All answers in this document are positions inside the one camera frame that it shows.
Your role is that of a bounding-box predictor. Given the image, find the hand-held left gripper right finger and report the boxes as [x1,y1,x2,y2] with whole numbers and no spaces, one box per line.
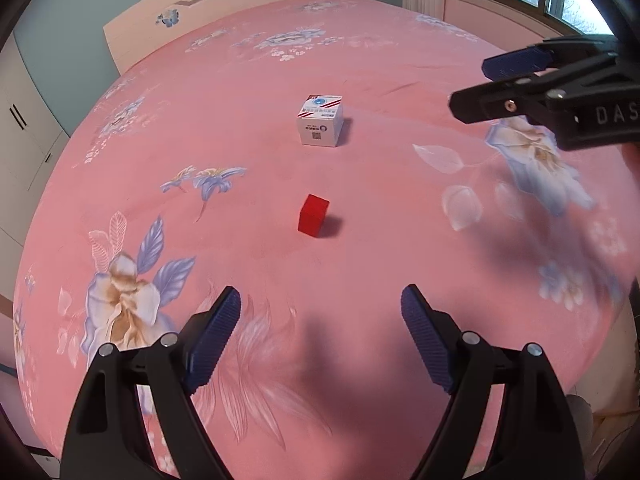
[401,284,586,480]

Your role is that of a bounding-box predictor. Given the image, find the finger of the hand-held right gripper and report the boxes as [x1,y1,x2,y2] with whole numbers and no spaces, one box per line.
[448,54,623,125]
[482,35,621,82]

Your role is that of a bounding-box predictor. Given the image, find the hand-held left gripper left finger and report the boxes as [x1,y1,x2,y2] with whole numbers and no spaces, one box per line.
[60,286,242,480]

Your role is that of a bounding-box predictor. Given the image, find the red cube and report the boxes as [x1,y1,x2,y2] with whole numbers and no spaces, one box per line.
[298,193,331,237]

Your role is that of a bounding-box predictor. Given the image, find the small white printed box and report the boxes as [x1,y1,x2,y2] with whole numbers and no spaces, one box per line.
[296,93,345,148]

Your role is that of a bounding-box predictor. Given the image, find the white wardrobe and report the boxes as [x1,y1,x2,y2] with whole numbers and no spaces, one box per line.
[0,35,72,303]

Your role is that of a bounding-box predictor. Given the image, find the cream wooden headboard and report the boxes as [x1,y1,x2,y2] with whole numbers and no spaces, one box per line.
[102,0,347,74]

